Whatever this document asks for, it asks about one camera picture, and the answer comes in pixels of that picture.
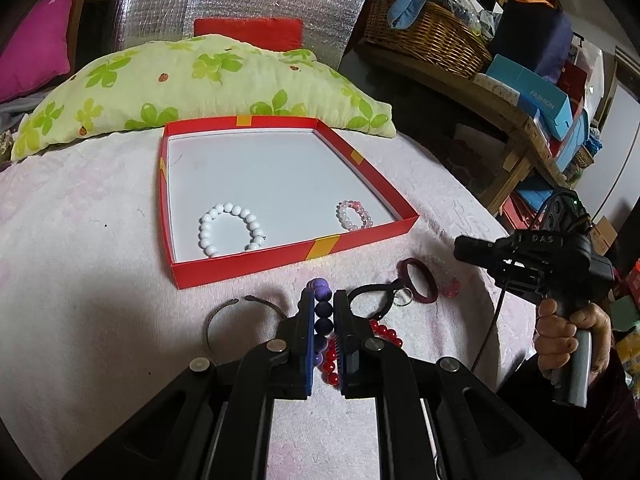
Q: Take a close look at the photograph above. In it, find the pink and white bead bracelet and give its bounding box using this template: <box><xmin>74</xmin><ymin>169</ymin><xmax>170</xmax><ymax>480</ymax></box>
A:
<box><xmin>336</xmin><ymin>199</ymin><xmax>374</xmax><ymax>233</ymax></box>

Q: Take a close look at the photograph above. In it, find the dark red ring bangle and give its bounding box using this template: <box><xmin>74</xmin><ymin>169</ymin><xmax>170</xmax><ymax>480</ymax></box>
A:
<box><xmin>397</xmin><ymin>258</ymin><xmax>439</xmax><ymax>305</ymax></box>

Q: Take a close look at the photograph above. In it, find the green floral pillow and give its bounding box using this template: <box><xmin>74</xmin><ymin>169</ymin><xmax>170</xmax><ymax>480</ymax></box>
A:
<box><xmin>10</xmin><ymin>34</ymin><xmax>396</xmax><ymax>163</ymax></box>

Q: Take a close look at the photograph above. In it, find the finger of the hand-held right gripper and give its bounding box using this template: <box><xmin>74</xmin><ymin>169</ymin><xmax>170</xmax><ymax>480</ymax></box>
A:
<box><xmin>453</xmin><ymin>234</ymin><xmax>502</xmax><ymax>267</ymax></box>

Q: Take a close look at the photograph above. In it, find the red bead bracelet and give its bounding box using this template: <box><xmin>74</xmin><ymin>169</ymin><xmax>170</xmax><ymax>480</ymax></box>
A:
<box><xmin>320</xmin><ymin>317</ymin><xmax>405</xmax><ymax>389</ymax></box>

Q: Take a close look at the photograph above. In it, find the red shallow box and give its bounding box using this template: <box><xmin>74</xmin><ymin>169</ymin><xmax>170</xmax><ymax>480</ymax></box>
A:
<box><xmin>161</xmin><ymin>116</ymin><xmax>420</xmax><ymax>291</ymax></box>

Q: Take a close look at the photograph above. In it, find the person's right hand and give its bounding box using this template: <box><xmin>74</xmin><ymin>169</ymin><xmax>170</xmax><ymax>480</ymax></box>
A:
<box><xmin>534</xmin><ymin>297</ymin><xmax>614</xmax><ymax>387</ymax></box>

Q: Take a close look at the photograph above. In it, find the person's right forearm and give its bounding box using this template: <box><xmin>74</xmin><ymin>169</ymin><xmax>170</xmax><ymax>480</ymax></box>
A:
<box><xmin>500</xmin><ymin>355</ymin><xmax>640</xmax><ymax>473</ymax></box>

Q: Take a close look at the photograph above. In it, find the metal bangle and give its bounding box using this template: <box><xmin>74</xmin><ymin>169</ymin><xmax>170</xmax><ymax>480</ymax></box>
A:
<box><xmin>203</xmin><ymin>297</ymin><xmax>289</xmax><ymax>357</ymax></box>

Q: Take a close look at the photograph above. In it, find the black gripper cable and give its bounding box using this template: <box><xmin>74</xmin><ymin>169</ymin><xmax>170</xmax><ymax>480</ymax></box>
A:
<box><xmin>470</xmin><ymin>260</ymin><xmax>509</xmax><ymax>374</ymax></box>

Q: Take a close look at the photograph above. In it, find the wicker basket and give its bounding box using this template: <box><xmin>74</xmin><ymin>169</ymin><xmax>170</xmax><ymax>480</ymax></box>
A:
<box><xmin>362</xmin><ymin>0</ymin><xmax>494</xmax><ymax>80</ymax></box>

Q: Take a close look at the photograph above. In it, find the dark blue bag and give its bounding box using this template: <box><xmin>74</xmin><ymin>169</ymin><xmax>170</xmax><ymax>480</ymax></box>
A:
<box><xmin>492</xmin><ymin>2</ymin><xmax>574</xmax><ymax>87</ymax></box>

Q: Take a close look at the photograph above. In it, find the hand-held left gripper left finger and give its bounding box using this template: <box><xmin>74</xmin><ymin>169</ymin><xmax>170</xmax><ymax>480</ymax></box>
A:
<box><xmin>65</xmin><ymin>291</ymin><xmax>316</xmax><ymax>480</ymax></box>

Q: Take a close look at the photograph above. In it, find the magenta pillow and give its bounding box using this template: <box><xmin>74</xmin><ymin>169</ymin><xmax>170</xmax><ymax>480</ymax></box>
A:
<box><xmin>0</xmin><ymin>0</ymin><xmax>74</xmax><ymax>104</ymax></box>

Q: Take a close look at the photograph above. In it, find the blue cloth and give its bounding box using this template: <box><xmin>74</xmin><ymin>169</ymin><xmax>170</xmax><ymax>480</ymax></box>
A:
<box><xmin>387</xmin><ymin>0</ymin><xmax>451</xmax><ymax>31</ymax></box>

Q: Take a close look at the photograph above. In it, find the red cushion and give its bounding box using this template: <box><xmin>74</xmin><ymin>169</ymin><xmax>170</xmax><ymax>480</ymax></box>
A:
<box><xmin>194</xmin><ymin>17</ymin><xmax>304</xmax><ymax>51</ymax></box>

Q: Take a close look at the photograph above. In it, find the clear bead bracelet pink charm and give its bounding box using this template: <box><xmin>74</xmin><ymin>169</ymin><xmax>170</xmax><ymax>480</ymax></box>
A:
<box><xmin>425</xmin><ymin>255</ymin><xmax>461</xmax><ymax>297</ymax></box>

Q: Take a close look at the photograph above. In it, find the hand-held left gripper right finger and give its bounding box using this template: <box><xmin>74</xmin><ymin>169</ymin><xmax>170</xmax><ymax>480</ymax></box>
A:
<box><xmin>332</xmin><ymin>289</ymin><xmax>581</xmax><ymax>480</ymax></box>

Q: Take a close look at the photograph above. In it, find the silver foil mat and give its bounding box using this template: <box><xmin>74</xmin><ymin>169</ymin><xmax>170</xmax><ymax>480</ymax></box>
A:
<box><xmin>107</xmin><ymin>0</ymin><xmax>374</xmax><ymax>69</ymax></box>

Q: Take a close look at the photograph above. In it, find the light blue cardboard box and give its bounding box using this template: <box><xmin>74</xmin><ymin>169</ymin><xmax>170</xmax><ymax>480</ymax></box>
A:
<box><xmin>484</xmin><ymin>54</ymin><xmax>574</xmax><ymax>141</ymax></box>

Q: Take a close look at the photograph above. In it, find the black hair tie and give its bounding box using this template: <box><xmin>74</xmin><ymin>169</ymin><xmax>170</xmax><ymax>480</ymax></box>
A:
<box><xmin>347</xmin><ymin>280</ymin><xmax>415</xmax><ymax>319</ymax></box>

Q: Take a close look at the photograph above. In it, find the purple bead bracelet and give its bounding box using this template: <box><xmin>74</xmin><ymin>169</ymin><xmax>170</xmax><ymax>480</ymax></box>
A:
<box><xmin>307</xmin><ymin>277</ymin><xmax>335</xmax><ymax>368</ymax></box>

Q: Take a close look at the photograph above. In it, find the wooden bench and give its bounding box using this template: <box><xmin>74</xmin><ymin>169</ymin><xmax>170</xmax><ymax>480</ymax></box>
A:
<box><xmin>355</xmin><ymin>40</ymin><xmax>576</xmax><ymax>217</ymax></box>

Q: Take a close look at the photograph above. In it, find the pale pink textured blanket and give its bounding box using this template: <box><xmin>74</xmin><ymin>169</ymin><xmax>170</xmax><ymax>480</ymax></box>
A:
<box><xmin>0</xmin><ymin>125</ymin><xmax>539</xmax><ymax>480</ymax></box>

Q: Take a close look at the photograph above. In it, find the grey cloth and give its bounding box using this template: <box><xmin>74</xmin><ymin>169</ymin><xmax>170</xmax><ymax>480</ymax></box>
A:
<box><xmin>0</xmin><ymin>92</ymin><xmax>47</xmax><ymax>137</ymax></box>

